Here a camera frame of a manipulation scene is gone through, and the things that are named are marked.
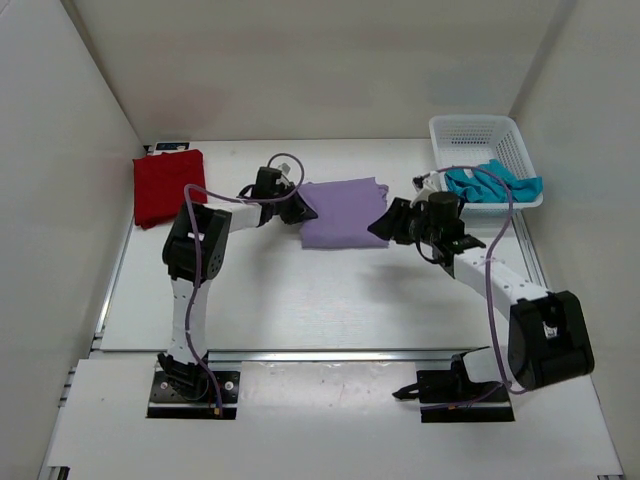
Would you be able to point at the red t shirt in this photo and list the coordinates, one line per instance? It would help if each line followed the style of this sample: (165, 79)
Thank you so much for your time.
(159, 182)

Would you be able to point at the white plastic laundry basket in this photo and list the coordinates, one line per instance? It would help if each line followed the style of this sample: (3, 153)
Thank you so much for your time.
(475, 139)

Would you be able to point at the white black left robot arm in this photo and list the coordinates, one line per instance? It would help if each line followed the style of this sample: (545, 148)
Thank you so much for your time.
(194, 254)

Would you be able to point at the lilac t shirt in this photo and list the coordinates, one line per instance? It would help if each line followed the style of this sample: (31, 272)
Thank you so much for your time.
(344, 209)

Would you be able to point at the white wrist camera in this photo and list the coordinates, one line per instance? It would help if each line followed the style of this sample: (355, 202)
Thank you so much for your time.
(425, 185)
(284, 168)

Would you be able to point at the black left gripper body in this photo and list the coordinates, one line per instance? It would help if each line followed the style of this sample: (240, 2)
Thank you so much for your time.
(288, 208)

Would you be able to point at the small dark table label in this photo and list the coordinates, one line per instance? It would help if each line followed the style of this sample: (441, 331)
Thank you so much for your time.
(171, 146)

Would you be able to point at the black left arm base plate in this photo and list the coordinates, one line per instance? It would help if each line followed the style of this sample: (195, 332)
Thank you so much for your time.
(186, 391)

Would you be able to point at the teal t shirt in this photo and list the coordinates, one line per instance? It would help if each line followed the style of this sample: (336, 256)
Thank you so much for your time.
(492, 183)

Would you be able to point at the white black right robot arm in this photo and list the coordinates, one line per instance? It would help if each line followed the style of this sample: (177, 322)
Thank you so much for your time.
(539, 337)

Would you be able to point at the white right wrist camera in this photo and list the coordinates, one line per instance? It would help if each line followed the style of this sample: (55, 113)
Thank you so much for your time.
(425, 185)

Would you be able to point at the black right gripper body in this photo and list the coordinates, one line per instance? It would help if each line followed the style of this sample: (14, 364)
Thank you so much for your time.
(414, 224)

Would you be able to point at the aluminium table frame rail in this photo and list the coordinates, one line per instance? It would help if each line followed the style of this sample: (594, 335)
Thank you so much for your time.
(331, 356)

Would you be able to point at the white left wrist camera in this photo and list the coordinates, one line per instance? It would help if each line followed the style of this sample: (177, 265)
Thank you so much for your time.
(284, 168)

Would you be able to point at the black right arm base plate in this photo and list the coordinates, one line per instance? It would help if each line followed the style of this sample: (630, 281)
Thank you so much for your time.
(450, 396)

